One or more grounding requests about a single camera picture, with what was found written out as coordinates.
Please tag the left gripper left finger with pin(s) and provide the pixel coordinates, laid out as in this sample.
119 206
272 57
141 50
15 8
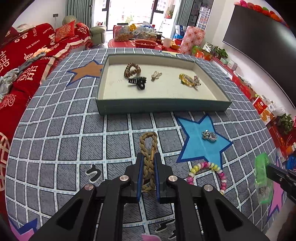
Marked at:
96 212

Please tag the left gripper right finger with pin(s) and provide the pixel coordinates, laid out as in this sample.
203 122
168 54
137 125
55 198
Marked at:
201 213

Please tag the silver heart pendant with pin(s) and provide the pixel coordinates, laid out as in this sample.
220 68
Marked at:
209 136

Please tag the grey grid star blanket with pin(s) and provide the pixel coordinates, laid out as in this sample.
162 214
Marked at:
63 143

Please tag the silver crystal hair clip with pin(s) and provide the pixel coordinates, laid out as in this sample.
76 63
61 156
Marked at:
197 81

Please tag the green potted plant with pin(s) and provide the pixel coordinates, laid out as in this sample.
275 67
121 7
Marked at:
220 53

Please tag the beige bow hair clip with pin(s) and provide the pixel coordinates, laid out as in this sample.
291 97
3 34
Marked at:
156 75

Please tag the black hair claw clip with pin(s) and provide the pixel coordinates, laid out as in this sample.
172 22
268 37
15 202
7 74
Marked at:
139 82

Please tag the teal shallow cardboard tray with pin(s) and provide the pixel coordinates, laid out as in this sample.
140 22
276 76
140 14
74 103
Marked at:
173 91

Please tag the grey floral crumpled cloth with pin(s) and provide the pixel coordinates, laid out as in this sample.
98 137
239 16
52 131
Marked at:
11 76

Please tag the red floral gift box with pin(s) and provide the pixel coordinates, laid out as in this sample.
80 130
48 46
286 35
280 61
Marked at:
193 37

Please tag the white mug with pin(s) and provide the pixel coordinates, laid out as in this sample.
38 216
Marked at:
167 42

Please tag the red plastic basin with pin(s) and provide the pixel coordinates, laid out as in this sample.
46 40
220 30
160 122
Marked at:
147 44

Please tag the red round table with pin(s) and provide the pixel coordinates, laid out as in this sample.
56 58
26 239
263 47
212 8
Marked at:
129 44

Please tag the red wedding bed cover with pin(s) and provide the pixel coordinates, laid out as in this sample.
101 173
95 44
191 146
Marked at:
28 55

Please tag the beige armchair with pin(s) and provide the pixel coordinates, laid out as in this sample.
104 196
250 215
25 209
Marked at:
97 33

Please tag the red embroidered pillow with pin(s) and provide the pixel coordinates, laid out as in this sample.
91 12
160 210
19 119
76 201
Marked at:
65 31

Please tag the green grey curtain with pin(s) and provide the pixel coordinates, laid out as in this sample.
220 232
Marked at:
81 9

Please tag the black wall television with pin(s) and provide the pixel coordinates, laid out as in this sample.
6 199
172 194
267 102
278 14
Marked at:
267 43

